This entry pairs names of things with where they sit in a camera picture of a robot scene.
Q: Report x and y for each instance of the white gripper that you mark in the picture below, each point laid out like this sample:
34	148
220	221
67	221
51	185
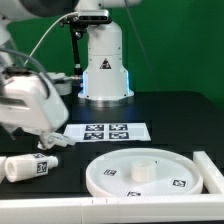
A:
36	108

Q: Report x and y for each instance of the white round table top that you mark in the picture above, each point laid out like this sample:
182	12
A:
142	172

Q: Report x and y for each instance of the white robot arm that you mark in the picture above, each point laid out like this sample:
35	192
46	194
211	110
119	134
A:
105	81

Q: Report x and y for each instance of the white cross-shaped table base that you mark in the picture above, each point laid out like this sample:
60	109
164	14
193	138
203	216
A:
62	140

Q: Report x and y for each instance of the white marker sheet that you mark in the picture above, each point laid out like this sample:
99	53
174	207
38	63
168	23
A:
108	132

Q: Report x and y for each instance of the white left fence rail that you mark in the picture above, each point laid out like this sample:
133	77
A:
2	168

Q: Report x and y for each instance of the white fence rail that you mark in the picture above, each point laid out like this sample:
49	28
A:
213	179
2	168
89	210

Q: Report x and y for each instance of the black camera on stand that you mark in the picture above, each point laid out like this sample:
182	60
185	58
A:
78	23

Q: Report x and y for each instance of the white right fence rail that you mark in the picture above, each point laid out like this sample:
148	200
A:
213	179

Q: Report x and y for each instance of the white front fence rail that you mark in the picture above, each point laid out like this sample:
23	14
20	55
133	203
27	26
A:
89	210

